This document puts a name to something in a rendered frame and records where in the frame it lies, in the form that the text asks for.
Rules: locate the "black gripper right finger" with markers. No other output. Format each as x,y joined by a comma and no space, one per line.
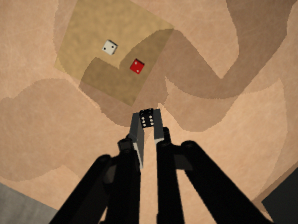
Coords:
226,203

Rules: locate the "tan flat mat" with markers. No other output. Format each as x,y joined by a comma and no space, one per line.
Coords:
138,33

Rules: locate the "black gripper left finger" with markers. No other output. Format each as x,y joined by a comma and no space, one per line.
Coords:
121,191

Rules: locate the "red die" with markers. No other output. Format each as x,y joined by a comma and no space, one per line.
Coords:
137,66

